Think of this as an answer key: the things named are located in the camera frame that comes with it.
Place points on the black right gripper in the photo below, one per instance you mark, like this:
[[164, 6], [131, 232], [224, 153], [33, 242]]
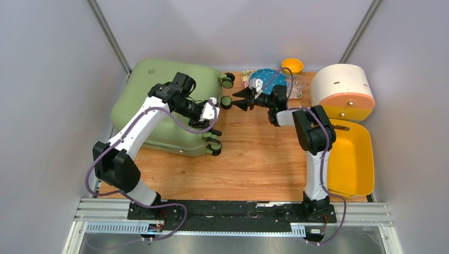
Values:
[[248, 94]]

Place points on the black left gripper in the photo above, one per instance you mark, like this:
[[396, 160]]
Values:
[[198, 124]]

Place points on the green hard-shell suitcase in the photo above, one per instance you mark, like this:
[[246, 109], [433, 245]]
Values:
[[168, 136]]

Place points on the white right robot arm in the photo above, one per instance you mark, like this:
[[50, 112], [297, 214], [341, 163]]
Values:
[[316, 136]]

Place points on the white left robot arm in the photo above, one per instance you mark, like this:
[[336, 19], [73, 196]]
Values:
[[114, 160]]

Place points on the blue polka dot plate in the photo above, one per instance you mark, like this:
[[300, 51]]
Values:
[[270, 78]]

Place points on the floral placemat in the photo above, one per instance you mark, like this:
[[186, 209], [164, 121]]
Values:
[[245, 75]]

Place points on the clear drinking glass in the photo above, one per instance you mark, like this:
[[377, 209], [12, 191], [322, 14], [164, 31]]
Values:
[[295, 86]]

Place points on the small yellow bowl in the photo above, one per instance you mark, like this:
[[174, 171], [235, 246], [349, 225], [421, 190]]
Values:
[[295, 65]]

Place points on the white and orange drawer cabinet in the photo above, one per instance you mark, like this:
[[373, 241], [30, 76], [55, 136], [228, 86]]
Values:
[[344, 92]]

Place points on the yellow plastic basin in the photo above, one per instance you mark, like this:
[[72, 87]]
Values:
[[351, 170]]

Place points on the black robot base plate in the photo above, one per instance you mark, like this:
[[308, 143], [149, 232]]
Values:
[[230, 216]]

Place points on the aluminium frame rail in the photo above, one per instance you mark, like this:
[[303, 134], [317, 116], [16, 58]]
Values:
[[102, 226]]

